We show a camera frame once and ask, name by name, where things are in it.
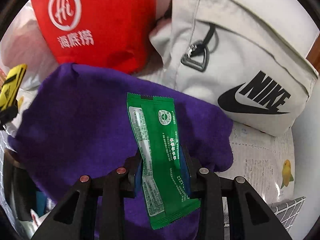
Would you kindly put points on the green snack packet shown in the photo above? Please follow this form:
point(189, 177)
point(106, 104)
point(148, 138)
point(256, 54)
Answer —
point(160, 135)

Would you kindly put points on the white plastic shopping bag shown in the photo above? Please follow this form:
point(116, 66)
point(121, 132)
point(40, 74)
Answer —
point(22, 45)

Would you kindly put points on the wooden door frame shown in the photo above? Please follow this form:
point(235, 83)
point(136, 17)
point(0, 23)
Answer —
point(315, 57)

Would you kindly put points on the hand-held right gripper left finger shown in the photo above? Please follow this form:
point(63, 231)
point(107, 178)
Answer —
point(138, 178)

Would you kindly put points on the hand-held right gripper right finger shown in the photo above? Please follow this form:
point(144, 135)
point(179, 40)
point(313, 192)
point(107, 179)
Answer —
point(186, 178)

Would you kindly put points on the beige waist bag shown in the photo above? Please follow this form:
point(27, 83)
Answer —
point(225, 55)

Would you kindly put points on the grey grid blanket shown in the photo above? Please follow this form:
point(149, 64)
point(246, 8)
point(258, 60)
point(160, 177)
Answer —
point(290, 207)

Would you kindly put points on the purple towel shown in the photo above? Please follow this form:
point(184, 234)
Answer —
point(75, 130)

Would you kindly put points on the red paper bag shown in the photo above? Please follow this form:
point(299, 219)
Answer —
point(107, 17)

